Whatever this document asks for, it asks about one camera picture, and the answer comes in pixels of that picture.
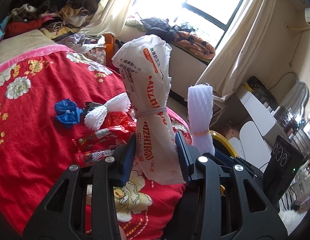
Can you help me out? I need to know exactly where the pile of clothes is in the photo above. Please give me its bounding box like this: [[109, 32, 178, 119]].
[[0, 0, 100, 39]]

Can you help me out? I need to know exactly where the white foam net sleeve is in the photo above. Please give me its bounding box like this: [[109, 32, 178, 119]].
[[188, 84, 215, 155]]

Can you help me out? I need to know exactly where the red snack wrapper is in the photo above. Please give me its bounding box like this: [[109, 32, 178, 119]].
[[72, 125, 132, 152]]

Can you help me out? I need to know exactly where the dark blue jacket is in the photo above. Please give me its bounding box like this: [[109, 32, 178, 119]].
[[140, 17, 179, 43]]

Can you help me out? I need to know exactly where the orange patterned blanket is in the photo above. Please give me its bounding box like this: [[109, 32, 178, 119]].
[[174, 31, 215, 61]]

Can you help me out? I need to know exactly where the cream curtain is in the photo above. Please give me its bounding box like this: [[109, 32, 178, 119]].
[[81, 0, 279, 102]]

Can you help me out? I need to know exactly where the colourful candy packet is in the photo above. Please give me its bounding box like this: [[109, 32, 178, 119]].
[[75, 149, 115, 167]]

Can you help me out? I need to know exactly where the white dressing table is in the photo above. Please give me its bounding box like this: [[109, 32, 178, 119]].
[[228, 86, 288, 171]]

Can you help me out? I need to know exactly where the arched mirror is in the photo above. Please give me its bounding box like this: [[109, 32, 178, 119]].
[[281, 80, 309, 122]]

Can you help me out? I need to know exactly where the white printed plastic bag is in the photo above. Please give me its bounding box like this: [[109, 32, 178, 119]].
[[112, 34, 184, 185]]

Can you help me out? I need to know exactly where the red floral bed quilt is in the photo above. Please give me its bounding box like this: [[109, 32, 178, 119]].
[[0, 45, 191, 239]]

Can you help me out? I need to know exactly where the white foam net bow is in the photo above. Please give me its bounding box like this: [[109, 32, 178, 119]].
[[84, 93, 131, 131]]

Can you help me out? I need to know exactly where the orange bag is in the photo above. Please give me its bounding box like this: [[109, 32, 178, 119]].
[[103, 34, 115, 70]]

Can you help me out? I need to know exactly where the blue plastic bag scrap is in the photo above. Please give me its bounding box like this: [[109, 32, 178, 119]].
[[54, 99, 83, 129]]

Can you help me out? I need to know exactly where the yellow rimmed trash bin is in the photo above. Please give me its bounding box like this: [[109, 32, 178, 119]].
[[210, 131, 238, 158]]

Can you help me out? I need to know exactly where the floral pink pillow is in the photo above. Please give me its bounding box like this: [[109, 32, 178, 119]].
[[83, 45, 106, 65]]

